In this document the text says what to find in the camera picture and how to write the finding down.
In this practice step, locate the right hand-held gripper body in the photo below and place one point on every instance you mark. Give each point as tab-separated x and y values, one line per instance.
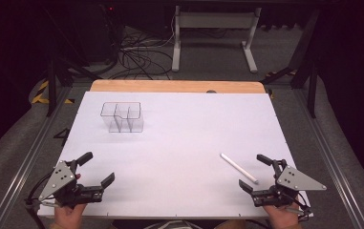
295	181

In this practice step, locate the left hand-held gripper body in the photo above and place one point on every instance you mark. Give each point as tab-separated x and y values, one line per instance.
58	179

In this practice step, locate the white pen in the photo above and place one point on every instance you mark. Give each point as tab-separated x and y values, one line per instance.
238	168

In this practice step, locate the clear plastic organizer box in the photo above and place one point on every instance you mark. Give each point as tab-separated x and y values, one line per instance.
122	117

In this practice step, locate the person's right hand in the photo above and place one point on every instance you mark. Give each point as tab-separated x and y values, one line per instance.
281	218

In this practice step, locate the person's left hand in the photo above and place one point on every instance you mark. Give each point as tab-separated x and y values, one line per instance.
68	218

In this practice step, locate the black metal stand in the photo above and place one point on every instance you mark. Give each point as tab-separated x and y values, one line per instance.
311	89
51	86

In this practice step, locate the white table cover sheet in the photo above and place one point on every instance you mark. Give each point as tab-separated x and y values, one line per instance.
182	127

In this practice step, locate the wooden table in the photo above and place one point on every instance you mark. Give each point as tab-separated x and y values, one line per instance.
176	86

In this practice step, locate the black triangular bracket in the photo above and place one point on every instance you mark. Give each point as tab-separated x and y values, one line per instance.
62	135

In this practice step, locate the aluminium floor rail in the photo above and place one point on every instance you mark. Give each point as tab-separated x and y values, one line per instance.
332	162
26	162

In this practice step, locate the white metal stand frame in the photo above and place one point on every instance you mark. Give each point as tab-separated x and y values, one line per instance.
214	20

